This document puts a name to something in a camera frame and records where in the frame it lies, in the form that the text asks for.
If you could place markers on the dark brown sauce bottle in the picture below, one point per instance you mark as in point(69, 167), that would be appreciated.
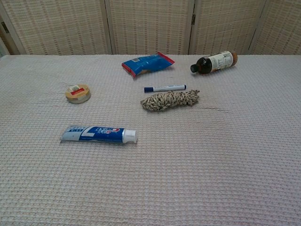
point(215, 62)

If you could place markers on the blue snack bag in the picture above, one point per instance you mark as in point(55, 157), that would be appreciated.
point(148, 64)

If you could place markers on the blue and white marker pen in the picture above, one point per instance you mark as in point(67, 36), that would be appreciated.
point(164, 88)

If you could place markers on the woven white tablecloth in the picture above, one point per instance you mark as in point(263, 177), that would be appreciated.
point(150, 164)

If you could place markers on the woven folding screen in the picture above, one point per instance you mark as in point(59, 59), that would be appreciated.
point(150, 26)

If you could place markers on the round wooden tin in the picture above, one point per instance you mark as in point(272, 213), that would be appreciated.
point(77, 94)

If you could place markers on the blue and white toothpaste tube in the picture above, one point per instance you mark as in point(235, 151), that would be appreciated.
point(101, 135)

